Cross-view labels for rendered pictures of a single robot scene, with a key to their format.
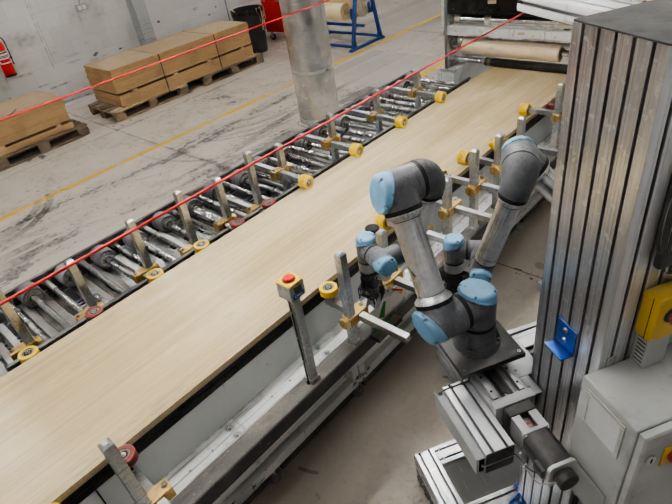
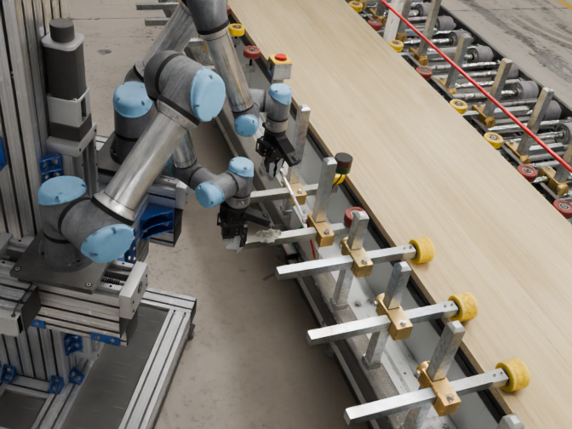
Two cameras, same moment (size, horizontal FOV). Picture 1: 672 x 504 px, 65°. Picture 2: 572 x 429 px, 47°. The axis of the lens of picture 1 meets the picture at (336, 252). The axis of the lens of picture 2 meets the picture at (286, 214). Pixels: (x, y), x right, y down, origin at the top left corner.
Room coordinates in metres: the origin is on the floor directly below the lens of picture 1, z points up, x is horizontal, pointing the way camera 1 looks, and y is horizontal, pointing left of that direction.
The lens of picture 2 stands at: (2.20, -1.92, 2.30)
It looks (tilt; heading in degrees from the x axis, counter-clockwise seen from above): 39 degrees down; 106
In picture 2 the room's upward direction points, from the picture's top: 9 degrees clockwise
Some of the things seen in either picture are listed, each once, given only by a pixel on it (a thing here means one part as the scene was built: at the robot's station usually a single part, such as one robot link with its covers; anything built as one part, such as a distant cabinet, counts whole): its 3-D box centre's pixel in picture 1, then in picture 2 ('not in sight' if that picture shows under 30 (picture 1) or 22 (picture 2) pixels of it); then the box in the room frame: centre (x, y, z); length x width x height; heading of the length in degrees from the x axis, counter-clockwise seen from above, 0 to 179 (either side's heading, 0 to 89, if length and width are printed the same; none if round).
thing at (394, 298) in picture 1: (388, 305); (303, 239); (1.77, -0.19, 0.75); 0.26 x 0.01 x 0.10; 133
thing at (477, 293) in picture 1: (475, 303); (133, 108); (1.20, -0.40, 1.21); 0.13 x 0.12 x 0.14; 112
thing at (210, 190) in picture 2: (481, 252); (212, 187); (1.55, -0.53, 1.12); 0.11 x 0.11 x 0.08; 71
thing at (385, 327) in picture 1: (365, 318); (283, 194); (1.63, -0.08, 0.83); 0.43 x 0.03 x 0.04; 43
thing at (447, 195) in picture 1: (447, 221); (384, 323); (2.14, -0.56, 0.89); 0.03 x 0.03 x 0.48; 43
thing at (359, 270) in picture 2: not in sight; (355, 256); (1.99, -0.40, 0.95); 0.13 x 0.06 x 0.05; 133
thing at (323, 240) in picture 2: (388, 280); (320, 228); (1.82, -0.21, 0.85); 0.13 x 0.06 x 0.05; 133
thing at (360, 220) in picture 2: not in sight; (347, 270); (1.97, -0.38, 0.86); 0.03 x 0.03 x 0.48; 43
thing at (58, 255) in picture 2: not in sight; (67, 238); (1.31, -0.89, 1.09); 0.15 x 0.15 x 0.10
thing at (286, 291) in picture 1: (290, 287); (279, 67); (1.46, 0.18, 1.18); 0.07 x 0.07 x 0.08; 43
